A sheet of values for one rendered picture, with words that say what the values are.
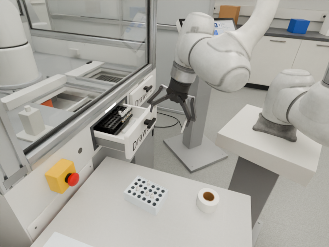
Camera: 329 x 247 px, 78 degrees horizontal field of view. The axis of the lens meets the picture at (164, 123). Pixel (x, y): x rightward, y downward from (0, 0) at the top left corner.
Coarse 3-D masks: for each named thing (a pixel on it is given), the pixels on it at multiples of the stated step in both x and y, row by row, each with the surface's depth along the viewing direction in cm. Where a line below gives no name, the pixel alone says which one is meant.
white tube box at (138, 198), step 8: (136, 184) 72; (144, 184) 70; (152, 184) 70; (128, 192) 69; (136, 192) 67; (144, 192) 68; (152, 192) 68; (160, 192) 68; (128, 200) 68; (136, 200) 66; (144, 200) 65; (152, 200) 65; (160, 200) 65; (144, 208) 65; (152, 208) 63; (160, 208) 66
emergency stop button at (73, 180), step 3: (72, 174) 60; (75, 174) 60; (78, 174) 61; (69, 177) 59; (72, 177) 59; (75, 177) 60; (78, 177) 61; (69, 180) 59; (72, 180) 59; (75, 180) 60; (78, 180) 62; (69, 183) 59; (72, 183) 59; (75, 183) 60; (72, 186) 60
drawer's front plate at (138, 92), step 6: (150, 78) 119; (144, 84) 112; (150, 84) 121; (138, 90) 105; (144, 90) 114; (150, 90) 123; (132, 96) 100; (138, 96) 107; (132, 102) 102; (138, 102) 108
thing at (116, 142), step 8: (120, 104) 97; (128, 104) 97; (136, 112) 97; (136, 120) 97; (96, 136) 78; (104, 136) 77; (112, 136) 76; (120, 136) 86; (96, 144) 80; (104, 144) 79; (112, 144) 77; (120, 144) 76
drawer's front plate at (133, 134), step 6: (156, 108) 95; (144, 114) 84; (150, 114) 89; (156, 114) 97; (138, 120) 80; (144, 120) 83; (132, 126) 76; (138, 126) 78; (144, 126) 85; (132, 132) 73; (138, 132) 79; (126, 138) 71; (132, 138) 74; (138, 138) 80; (144, 138) 88; (126, 144) 73; (132, 144) 76; (138, 144) 82; (126, 150) 74; (132, 150) 77; (126, 156) 76; (132, 156) 78
